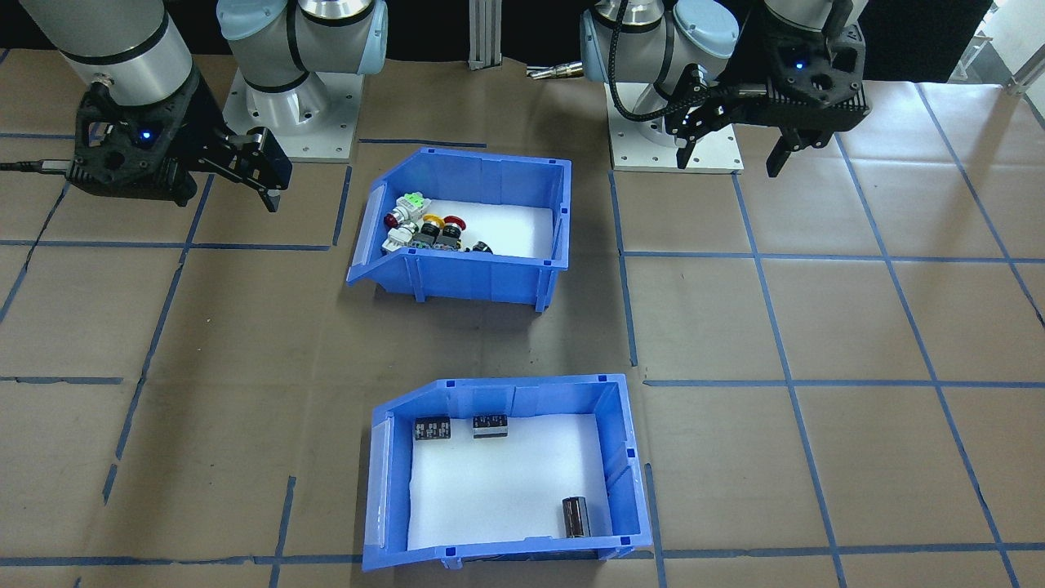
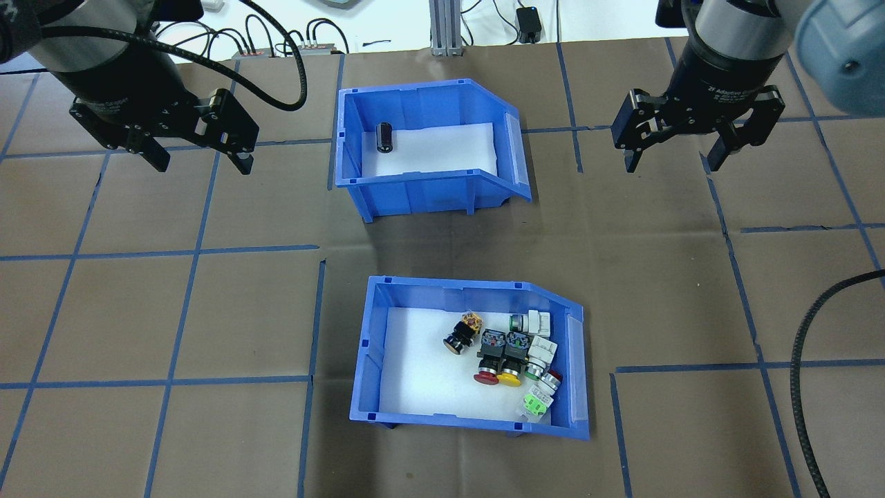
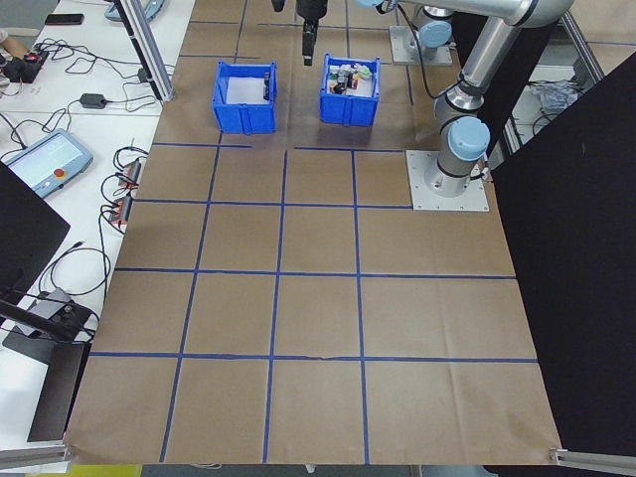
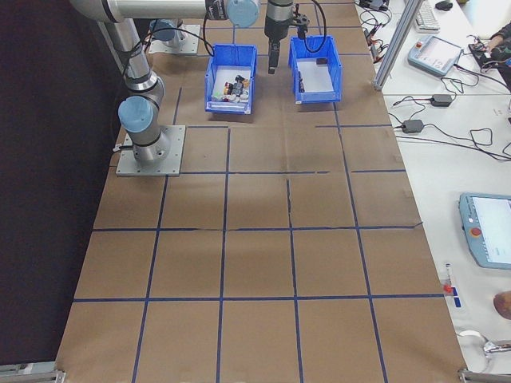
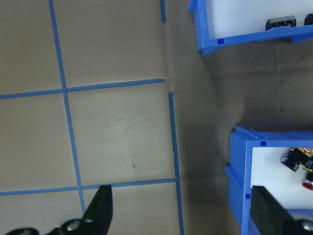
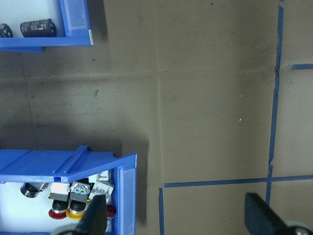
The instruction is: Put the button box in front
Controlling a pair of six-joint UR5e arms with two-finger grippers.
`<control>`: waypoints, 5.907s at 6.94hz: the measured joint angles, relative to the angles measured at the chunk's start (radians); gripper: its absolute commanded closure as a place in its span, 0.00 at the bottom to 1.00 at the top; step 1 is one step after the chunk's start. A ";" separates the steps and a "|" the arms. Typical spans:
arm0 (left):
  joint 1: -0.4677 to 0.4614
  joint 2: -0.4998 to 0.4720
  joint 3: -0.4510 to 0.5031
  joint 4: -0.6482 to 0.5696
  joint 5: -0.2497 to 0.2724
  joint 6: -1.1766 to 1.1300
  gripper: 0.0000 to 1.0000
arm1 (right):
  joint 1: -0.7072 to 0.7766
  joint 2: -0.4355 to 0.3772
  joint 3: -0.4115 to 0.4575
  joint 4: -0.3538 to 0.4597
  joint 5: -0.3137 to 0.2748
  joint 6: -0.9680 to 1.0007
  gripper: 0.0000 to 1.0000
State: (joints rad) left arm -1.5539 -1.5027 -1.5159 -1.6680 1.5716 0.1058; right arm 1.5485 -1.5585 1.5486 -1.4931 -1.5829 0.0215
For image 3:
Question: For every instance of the black frame cover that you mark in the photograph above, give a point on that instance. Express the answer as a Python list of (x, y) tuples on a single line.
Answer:
[(571, 248)]

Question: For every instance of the blue bin with buttons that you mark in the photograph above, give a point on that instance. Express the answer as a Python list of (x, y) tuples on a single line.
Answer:
[(348, 111)]

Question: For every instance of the aluminium profile post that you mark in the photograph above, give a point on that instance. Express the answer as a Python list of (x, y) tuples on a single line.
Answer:
[(149, 54)]

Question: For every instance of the black power adapter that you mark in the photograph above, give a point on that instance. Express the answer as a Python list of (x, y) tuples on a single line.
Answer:
[(93, 101)]

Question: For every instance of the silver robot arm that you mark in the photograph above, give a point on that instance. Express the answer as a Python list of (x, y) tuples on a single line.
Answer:
[(489, 45), (436, 35)]

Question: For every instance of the dark grey box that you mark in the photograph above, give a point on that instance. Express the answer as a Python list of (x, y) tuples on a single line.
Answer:
[(52, 303)]

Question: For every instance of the black device with red button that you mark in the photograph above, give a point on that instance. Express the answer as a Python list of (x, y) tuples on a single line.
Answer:
[(25, 67)]

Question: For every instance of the metal frame bar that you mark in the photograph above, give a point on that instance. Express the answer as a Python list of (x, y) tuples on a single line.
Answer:
[(588, 54)]

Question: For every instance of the small black adapter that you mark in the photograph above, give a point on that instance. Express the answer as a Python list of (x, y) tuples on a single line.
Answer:
[(143, 75)]

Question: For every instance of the crumpled clear plastic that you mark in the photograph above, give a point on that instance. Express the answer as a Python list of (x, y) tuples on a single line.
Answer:
[(554, 97)]

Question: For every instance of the blue bin with capacitors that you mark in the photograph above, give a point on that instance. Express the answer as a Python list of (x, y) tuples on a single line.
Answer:
[(243, 119)]

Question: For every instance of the aluminium table edge profile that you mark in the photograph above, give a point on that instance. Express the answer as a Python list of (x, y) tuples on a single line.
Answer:
[(30, 454), (596, 458)]

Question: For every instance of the black monitor panel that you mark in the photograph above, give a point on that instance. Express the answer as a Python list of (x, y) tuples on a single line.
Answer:
[(25, 233)]

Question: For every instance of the black stand base plate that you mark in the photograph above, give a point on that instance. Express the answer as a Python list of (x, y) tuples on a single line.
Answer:
[(59, 392)]

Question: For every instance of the white side desk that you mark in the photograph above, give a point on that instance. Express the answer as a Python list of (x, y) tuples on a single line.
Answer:
[(59, 119)]

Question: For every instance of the blue grey teach pendant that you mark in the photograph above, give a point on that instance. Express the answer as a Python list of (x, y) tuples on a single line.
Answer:
[(156, 6), (54, 154)]

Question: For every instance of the brown cardboard piece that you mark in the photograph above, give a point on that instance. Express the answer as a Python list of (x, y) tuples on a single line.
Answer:
[(12, 47)]

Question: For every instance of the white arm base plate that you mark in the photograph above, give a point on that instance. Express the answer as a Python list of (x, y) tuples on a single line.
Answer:
[(472, 199), (400, 49)]

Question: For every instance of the red mushroom button switch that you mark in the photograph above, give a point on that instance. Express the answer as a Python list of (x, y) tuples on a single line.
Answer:
[(353, 85)]

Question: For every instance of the black orange usb hub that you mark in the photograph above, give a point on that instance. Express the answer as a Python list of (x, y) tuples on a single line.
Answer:
[(122, 211), (131, 174)]

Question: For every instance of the green white push button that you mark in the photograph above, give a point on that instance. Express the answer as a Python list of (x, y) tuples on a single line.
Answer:
[(366, 71)]

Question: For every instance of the black knob selector switch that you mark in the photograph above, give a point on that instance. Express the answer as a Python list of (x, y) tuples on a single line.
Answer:
[(334, 82)]

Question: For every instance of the black smartphone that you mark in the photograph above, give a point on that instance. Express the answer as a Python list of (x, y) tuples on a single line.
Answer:
[(64, 19)]

